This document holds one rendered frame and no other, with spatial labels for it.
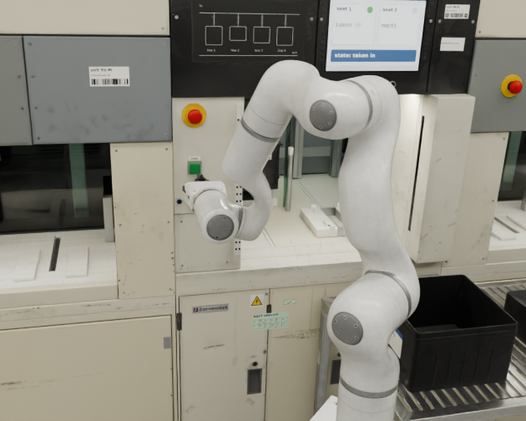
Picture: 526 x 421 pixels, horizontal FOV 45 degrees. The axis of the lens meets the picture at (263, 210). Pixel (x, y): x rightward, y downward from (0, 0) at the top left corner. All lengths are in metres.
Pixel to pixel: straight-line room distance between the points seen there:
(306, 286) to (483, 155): 0.69
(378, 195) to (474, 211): 1.03
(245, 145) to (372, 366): 0.50
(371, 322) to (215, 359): 1.00
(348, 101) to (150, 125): 0.79
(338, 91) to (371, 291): 0.37
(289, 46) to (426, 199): 0.63
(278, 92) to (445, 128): 0.84
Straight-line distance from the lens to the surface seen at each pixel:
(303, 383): 2.22
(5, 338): 2.01
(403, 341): 1.65
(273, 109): 1.23
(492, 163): 2.13
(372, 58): 1.86
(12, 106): 1.74
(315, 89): 1.09
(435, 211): 2.03
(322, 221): 2.24
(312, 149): 2.82
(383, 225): 1.18
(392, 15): 1.87
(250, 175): 1.32
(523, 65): 2.09
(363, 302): 1.17
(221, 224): 1.38
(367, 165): 1.16
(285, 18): 1.76
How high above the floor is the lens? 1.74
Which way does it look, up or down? 21 degrees down
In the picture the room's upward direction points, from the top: 2 degrees clockwise
